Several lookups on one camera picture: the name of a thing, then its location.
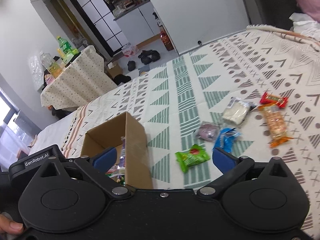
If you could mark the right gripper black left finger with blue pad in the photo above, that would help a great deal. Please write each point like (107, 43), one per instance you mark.
(96, 167)

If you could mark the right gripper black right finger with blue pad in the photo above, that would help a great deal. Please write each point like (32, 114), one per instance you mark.
(233, 171)

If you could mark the clear bottle yellow liquid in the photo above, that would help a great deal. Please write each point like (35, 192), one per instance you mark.
(50, 64)

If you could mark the red chocolate bar wrapper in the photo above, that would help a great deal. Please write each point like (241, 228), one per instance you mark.
(279, 101)

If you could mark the pink white plastic bag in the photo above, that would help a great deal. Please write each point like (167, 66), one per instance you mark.
(129, 50)

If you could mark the table with dotted cloth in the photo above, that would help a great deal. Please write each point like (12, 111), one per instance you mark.
(80, 83)

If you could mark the red bottle on floor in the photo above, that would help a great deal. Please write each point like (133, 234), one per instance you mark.
(166, 41)

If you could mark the black framed glass door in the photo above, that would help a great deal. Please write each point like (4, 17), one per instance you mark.
(100, 20)

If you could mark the orange cracker package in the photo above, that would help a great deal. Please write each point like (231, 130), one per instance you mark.
(275, 123)

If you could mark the black shoes pile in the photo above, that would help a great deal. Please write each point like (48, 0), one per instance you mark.
(146, 57)

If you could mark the white kitchen cabinet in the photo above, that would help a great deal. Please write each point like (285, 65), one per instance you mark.
(137, 25)

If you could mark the purple snack packet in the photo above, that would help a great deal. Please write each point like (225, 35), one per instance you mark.
(207, 131)

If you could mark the small cardboard box on floor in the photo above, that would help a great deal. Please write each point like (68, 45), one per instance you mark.
(113, 69)

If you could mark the brown cardboard box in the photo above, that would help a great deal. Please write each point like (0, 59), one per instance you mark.
(123, 132)

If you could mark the green and tan snack packet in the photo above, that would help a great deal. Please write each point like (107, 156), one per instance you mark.
(117, 173)

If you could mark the long cream snack bar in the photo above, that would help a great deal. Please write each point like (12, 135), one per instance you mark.
(121, 164)

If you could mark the blue snack packet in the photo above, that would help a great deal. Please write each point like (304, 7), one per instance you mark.
(226, 139)

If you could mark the white cake clear package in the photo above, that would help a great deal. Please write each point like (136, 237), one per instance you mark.
(237, 110)

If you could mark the person's hand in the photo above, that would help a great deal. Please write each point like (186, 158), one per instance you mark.
(9, 226)

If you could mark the patterned bed blanket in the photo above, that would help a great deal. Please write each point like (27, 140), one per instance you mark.
(172, 100)

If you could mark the green soda bottle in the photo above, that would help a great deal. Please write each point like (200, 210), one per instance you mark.
(65, 46)

